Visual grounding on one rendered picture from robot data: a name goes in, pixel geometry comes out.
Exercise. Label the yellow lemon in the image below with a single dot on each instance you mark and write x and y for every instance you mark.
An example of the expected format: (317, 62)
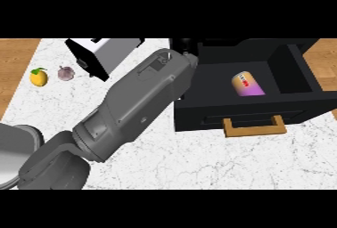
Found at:
(38, 78)

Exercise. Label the purple garlic bulb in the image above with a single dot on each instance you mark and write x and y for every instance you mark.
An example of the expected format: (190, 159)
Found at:
(65, 73)

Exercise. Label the black drawer front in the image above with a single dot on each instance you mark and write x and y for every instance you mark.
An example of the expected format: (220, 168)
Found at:
(192, 114)

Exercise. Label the black and white appliance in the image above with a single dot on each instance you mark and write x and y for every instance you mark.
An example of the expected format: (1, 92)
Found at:
(104, 55)

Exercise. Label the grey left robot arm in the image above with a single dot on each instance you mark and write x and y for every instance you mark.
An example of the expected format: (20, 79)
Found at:
(140, 98)

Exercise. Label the grey rounded robot part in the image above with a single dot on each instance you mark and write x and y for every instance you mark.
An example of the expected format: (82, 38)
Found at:
(14, 154)

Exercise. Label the orange and purple can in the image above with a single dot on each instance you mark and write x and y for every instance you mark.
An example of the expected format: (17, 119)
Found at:
(246, 84)

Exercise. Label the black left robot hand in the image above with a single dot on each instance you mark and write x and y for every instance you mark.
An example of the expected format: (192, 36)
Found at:
(183, 45)

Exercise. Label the open black drawer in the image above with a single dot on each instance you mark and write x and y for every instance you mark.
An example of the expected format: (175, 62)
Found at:
(209, 80)

